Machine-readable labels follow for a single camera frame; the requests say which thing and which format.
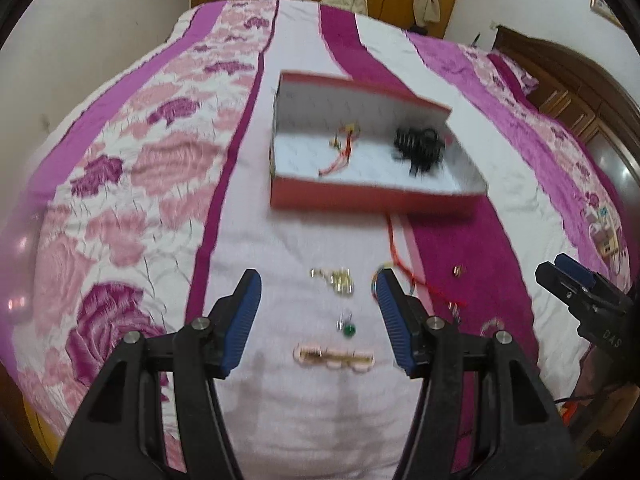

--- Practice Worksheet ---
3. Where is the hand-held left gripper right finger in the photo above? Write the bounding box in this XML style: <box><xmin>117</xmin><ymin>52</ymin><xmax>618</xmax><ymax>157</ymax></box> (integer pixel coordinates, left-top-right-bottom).
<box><xmin>375</xmin><ymin>268</ymin><xmax>583</xmax><ymax>480</ymax></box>

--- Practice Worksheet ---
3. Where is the gold hair clip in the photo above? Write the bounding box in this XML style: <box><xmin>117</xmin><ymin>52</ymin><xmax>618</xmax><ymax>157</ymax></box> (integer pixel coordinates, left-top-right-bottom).
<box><xmin>292</xmin><ymin>342</ymin><xmax>376</xmax><ymax>373</ymax></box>

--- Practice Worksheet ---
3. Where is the beaded red cord bracelet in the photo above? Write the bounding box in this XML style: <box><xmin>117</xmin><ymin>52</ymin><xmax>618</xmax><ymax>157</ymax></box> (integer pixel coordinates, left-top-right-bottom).
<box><xmin>317</xmin><ymin>122</ymin><xmax>362</xmax><ymax>177</ymax></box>

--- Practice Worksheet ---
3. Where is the bed with purple white quilt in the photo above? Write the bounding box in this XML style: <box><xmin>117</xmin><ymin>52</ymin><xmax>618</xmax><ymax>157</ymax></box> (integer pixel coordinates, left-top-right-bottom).
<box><xmin>0</xmin><ymin>0</ymin><xmax>636</xmax><ymax>480</ymax></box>

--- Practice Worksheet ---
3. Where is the black feathered hair clip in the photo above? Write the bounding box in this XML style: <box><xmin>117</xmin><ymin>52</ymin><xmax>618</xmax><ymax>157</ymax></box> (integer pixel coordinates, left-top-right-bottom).
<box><xmin>392</xmin><ymin>125</ymin><xmax>446</xmax><ymax>178</ymax></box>

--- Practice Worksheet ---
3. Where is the cluster of gold earrings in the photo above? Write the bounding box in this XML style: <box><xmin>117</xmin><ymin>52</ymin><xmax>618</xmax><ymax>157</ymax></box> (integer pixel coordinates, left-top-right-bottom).
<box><xmin>309</xmin><ymin>267</ymin><xmax>357</xmax><ymax>297</ymax></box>

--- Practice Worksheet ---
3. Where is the framed wall picture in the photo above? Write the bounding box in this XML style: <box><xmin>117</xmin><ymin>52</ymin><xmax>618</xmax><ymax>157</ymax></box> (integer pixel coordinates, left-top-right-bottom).
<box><xmin>590</xmin><ymin>0</ymin><xmax>626</xmax><ymax>28</ymax></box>

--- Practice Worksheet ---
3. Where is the plain red cord bracelet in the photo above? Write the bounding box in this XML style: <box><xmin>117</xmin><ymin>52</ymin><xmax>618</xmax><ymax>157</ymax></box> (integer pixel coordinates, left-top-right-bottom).
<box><xmin>386</xmin><ymin>214</ymin><xmax>468</xmax><ymax>311</ymax></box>

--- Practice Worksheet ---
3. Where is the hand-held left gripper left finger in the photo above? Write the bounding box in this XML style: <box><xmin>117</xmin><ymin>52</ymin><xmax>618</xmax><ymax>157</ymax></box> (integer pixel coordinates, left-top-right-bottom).
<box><xmin>52</xmin><ymin>268</ymin><xmax>262</xmax><ymax>480</ymax></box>

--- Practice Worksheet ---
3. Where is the beige hanging cloth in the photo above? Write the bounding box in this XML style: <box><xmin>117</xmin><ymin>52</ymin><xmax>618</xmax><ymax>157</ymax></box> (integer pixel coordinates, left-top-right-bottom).
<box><xmin>412</xmin><ymin>0</ymin><xmax>442</xmax><ymax>26</ymax></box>

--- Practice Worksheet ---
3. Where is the red and white cardboard box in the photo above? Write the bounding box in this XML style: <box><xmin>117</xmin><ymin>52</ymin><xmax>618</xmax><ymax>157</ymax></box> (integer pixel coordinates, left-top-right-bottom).
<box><xmin>269</xmin><ymin>71</ymin><xmax>489</xmax><ymax>217</ymax></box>

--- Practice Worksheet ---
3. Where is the multicolour woven bracelet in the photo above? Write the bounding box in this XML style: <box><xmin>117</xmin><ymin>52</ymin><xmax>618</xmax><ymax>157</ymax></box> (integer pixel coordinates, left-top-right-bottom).
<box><xmin>369</xmin><ymin>270</ymin><xmax>416</xmax><ymax>306</ymax></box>

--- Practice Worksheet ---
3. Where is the green gem earring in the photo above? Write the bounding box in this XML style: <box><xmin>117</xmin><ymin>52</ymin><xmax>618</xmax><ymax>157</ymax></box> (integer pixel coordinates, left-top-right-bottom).
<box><xmin>336</xmin><ymin>310</ymin><xmax>358</xmax><ymax>338</ymax></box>

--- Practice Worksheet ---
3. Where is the wooden headboard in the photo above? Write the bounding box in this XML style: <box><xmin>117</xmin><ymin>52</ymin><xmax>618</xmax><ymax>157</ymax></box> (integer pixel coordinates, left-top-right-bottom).
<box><xmin>492</xmin><ymin>25</ymin><xmax>640</xmax><ymax>201</ymax></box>

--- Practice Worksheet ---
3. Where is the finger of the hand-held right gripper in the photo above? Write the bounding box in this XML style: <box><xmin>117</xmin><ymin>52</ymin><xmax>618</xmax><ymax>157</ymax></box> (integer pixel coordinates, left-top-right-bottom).
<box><xmin>534</xmin><ymin>261</ymin><xmax>593</xmax><ymax>318</ymax></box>
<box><xmin>552</xmin><ymin>253</ymin><xmax>608</xmax><ymax>293</ymax></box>

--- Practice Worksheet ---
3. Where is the pink floral pillow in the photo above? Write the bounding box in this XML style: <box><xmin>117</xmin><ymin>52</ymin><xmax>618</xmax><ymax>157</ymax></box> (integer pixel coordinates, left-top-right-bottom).
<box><xmin>487</xmin><ymin>52</ymin><xmax>540</xmax><ymax>96</ymax></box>

